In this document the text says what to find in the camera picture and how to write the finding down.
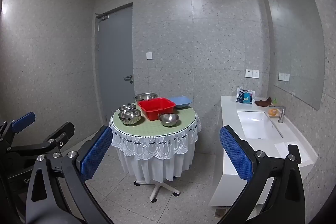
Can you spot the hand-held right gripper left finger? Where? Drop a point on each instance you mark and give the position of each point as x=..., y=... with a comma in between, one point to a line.
x=95, y=154

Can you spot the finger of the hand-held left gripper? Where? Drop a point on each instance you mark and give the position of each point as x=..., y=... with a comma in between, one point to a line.
x=24, y=119
x=63, y=134

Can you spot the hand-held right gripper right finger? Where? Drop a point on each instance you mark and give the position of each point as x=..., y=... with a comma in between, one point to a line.
x=236, y=154

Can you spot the fluted steel bowl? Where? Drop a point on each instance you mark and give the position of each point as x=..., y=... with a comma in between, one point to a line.
x=130, y=117

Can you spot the small steel bowl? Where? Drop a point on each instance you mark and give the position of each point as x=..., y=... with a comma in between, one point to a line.
x=127, y=107

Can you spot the red plastic basin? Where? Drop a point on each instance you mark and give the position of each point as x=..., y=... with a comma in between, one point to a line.
x=155, y=109

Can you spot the medium plain steel bowl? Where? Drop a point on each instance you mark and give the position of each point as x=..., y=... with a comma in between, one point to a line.
x=169, y=120

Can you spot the large steel bowl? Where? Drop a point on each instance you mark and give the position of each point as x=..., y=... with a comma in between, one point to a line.
x=145, y=96

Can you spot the white sink counter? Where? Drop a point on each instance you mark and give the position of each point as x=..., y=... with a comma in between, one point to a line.
x=228, y=134

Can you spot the white sink basin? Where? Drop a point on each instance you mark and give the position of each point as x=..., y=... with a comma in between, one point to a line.
x=257, y=125

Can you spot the door vent grille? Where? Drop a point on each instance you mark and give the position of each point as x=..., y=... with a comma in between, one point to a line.
x=113, y=113

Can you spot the orange soap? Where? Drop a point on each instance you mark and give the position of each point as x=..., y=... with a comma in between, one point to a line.
x=272, y=111

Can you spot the blue tissue pack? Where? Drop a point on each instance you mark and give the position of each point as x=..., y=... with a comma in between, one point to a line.
x=245, y=96

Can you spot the brown cloth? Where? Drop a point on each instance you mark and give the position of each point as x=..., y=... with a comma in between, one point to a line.
x=263, y=102

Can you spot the round table with tablecloth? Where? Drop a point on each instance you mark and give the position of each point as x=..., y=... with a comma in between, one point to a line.
x=155, y=158

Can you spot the floor drain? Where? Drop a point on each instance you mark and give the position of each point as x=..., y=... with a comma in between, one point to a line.
x=220, y=213

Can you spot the metal faucet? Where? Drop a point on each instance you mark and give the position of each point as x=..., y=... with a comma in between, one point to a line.
x=281, y=113

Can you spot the green round table mat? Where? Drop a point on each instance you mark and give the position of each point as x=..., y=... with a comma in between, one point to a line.
x=186, y=119

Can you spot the white table base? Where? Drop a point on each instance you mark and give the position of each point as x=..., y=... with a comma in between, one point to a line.
x=158, y=187

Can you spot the grey door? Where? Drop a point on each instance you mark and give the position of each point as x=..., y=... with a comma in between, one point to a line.
x=114, y=56

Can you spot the door closer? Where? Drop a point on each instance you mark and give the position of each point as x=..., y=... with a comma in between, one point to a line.
x=103, y=16

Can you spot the white wall socket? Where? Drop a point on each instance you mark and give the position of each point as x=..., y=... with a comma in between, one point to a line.
x=248, y=73
x=255, y=74

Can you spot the white light switch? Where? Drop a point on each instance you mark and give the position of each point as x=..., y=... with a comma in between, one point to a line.
x=149, y=55

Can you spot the wall mirror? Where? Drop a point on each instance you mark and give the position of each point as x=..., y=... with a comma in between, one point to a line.
x=296, y=43

